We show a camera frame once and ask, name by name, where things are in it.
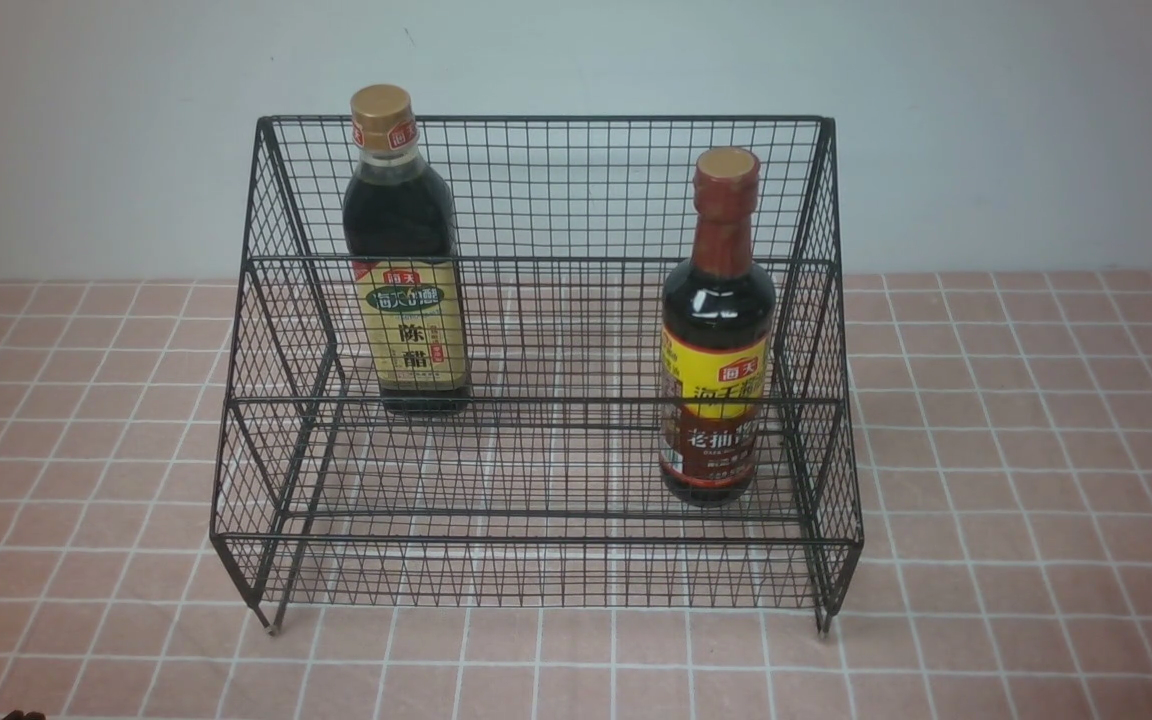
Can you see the soy sauce bottle red cap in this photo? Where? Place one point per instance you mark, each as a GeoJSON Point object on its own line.
{"type": "Point", "coordinates": [717, 309]}

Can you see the black wire mesh shelf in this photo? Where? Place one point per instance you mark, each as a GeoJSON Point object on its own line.
{"type": "Point", "coordinates": [542, 487]}

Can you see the vinegar bottle gold cap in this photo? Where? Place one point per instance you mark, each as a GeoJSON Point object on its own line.
{"type": "Point", "coordinates": [398, 219]}

